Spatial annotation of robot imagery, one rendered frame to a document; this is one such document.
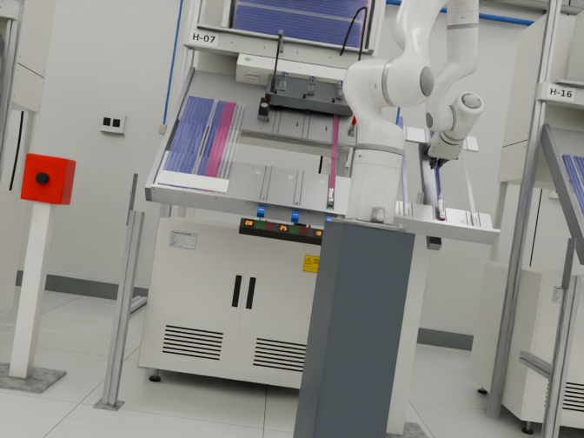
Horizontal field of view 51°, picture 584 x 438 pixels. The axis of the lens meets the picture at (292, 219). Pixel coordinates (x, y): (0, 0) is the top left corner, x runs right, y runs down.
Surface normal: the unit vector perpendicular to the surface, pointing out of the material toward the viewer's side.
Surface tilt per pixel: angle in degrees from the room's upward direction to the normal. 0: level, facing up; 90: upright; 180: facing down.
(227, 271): 90
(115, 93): 90
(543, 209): 90
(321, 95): 45
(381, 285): 90
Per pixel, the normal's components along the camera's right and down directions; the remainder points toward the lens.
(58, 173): 0.02, 0.01
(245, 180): 0.11, -0.69
